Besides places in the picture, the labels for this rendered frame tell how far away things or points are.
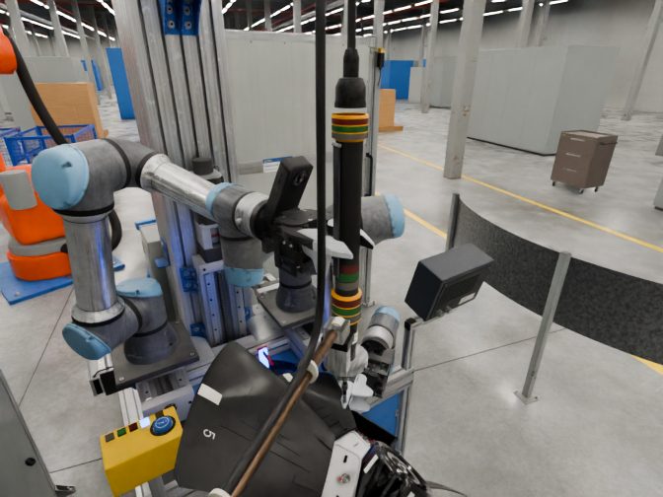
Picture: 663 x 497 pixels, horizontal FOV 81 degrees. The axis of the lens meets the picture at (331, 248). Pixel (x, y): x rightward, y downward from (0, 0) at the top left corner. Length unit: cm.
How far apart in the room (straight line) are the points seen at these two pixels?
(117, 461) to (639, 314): 214
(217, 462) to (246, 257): 35
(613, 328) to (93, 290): 220
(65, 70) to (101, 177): 1004
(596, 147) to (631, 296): 506
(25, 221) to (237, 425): 384
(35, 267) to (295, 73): 302
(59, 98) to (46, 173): 752
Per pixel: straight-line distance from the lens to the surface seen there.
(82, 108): 839
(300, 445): 63
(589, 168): 724
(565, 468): 252
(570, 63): 1024
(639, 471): 270
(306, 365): 45
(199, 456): 54
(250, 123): 237
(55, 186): 93
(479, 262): 138
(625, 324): 237
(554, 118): 1022
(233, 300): 140
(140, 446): 103
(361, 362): 61
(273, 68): 242
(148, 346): 126
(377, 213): 96
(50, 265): 440
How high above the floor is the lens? 181
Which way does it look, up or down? 25 degrees down
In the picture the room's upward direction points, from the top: straight up
